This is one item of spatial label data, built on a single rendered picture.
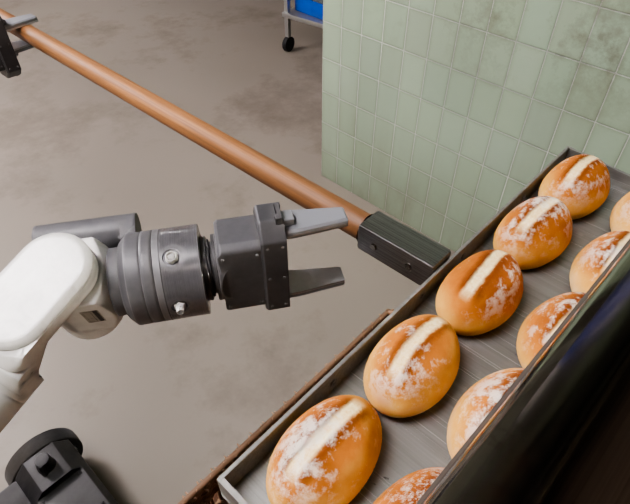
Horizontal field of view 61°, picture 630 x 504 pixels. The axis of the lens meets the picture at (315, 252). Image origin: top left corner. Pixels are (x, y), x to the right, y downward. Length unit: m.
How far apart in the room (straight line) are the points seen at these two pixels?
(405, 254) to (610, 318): 0.34
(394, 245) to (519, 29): 1.35
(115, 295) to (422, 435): 0.29
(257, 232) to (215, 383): 1.41
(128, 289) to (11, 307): 0.09
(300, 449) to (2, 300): 0.27
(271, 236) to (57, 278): 0.18
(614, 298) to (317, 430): 0.23
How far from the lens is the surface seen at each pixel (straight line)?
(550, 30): 1.77
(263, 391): 1.83
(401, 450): 0.43
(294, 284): 0.55
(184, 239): 0.49
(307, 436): 0.37
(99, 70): 0.89
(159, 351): 1.99
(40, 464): 1.60
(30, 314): 0.49
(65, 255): 0.50
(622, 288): 0.20
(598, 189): 0.64
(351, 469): 0.38
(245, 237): 0.49
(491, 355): 0.49
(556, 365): 0.17
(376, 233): 0.53
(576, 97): 1.79
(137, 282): 0.49
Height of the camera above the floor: 1.57
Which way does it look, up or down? 44 degrees down
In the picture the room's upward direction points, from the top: straight up
